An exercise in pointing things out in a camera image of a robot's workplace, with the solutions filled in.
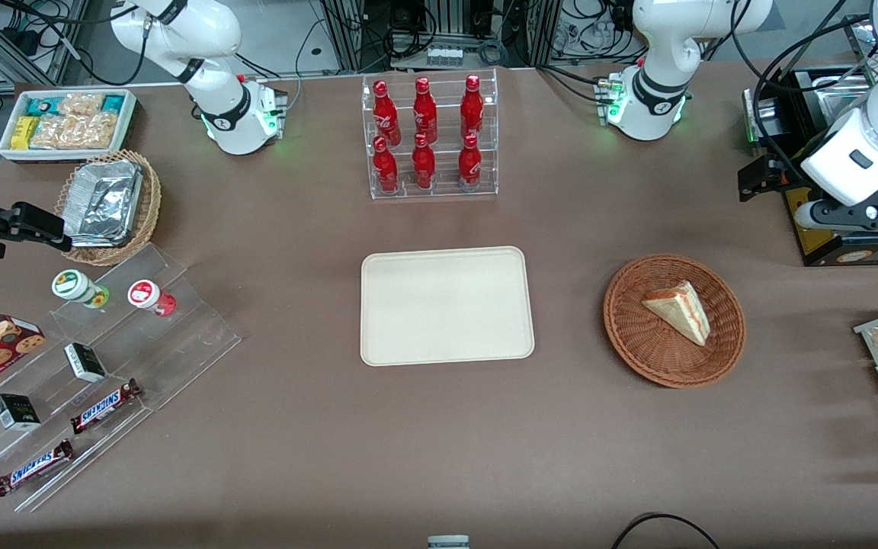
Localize clear acrylic tiered shelf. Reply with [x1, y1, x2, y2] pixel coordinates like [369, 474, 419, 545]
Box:
[0, 242, 243, 513]

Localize green label white cup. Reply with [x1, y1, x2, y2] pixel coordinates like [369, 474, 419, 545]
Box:
[51, 269, 111, 310]

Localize red label white cup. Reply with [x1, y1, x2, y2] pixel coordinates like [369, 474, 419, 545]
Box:
[127, 280, 177, 318]

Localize beige plastic tray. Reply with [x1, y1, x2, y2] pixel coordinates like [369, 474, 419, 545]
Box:
[360, 246, 536, 368]

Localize small black white box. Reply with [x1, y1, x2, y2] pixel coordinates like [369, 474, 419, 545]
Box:
[0, 393, 42, 432]
[64, 342, 107, 384]

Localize triangular sandwich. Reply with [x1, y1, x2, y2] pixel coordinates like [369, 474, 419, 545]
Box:
[642, 281, 712, 347]

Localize silver foil container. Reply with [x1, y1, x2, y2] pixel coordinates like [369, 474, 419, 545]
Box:
[63, 160, 144, 247]

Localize Snickers chocolate bar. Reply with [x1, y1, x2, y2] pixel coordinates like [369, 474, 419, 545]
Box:
[70, 378, 143, 435]
[0, 439, 75, 497]

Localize brown round wicker basket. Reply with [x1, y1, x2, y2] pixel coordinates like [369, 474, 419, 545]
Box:
[603, 254, 747, 390]

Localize white rectangular snack bin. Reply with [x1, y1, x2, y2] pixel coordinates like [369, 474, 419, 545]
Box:
[0, 88, 139, 163]

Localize black hot dog roller machine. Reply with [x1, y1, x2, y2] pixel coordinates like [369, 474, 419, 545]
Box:
[742, 65, 878, 268]

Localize black floor cable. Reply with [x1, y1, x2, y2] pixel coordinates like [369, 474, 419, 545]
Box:
[610, 513, 722, 549]

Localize clear bag of crackers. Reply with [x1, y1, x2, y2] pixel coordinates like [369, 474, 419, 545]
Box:
[30, 93, 118, 150]

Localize yellow snack packet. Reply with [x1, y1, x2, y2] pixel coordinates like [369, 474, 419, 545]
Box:
[11, 116, 40, 151]

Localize clear acrylic bottle rack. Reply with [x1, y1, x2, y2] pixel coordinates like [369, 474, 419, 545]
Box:
[361, 69, 499, 201]

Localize coiled grey cable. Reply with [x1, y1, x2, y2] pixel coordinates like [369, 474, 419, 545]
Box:
[477, 38, 512, 66]

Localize light wicker basket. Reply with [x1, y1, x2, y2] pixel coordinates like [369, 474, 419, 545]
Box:
[54, 149, 162, 267]

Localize red cola bottle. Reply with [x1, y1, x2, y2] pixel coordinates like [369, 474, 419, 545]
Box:
[413, 76, 438, 144]
[372, 79, 402, 147]
[373, 136, 399, 194]
[460, 74, 485, 140]
[412, 133, 437, 190]
[458, 133, 482, 188]

